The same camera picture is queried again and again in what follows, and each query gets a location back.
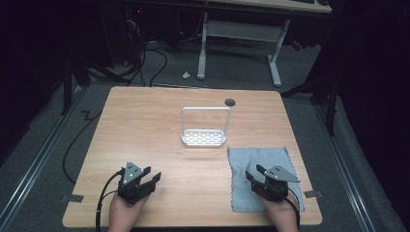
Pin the black metal stand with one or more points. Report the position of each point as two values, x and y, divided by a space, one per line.
330 96
68 80

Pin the small red object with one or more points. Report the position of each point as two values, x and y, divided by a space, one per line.
297 45

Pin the black computer tower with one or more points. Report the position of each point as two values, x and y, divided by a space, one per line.
132 32

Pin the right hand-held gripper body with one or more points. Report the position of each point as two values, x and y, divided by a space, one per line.
274 188

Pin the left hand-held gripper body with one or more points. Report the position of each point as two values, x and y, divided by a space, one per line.
130 190

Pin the white frame desk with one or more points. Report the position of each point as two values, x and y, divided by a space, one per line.
241 30

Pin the round black table grommet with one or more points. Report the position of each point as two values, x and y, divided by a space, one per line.
229 102

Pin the person's left hand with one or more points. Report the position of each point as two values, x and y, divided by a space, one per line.
124 214

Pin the metal floor rail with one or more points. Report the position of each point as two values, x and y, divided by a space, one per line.
345 167
35 161

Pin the crumpled white paper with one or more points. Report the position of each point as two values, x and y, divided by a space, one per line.
186 75

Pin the grey tape piece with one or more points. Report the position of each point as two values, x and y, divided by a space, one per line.
76 198
313 194

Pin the person's right hand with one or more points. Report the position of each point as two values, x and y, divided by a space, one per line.
283 214

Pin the white towel rack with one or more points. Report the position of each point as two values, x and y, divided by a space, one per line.
203 138

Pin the grey towel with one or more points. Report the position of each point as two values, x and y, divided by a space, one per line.
245 161

